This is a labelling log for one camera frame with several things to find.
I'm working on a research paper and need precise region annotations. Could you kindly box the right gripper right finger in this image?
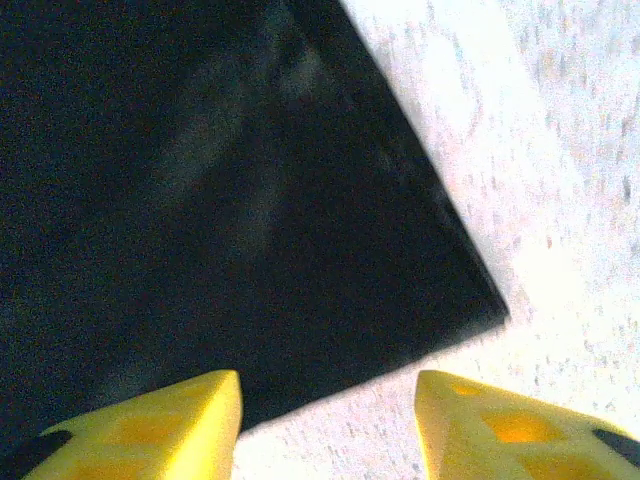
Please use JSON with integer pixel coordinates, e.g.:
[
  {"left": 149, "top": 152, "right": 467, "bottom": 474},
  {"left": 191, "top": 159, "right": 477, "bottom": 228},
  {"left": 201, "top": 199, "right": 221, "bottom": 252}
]
[{"left": 413, "top": 368, "right": 640, "bottom": 480}]

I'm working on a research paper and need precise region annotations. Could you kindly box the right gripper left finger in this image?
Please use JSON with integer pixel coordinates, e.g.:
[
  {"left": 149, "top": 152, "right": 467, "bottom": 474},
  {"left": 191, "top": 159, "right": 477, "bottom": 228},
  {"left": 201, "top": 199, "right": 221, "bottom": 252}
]
[{"left": 22, "top": 368, "right": 245, "bottom": 480}]

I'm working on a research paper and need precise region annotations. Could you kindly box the black t-shirt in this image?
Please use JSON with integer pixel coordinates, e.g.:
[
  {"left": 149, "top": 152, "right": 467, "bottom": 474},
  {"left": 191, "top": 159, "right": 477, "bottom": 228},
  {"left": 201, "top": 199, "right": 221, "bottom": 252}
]
[{"left": 0, "top": 0, "right": 512, "bottom": 454}]

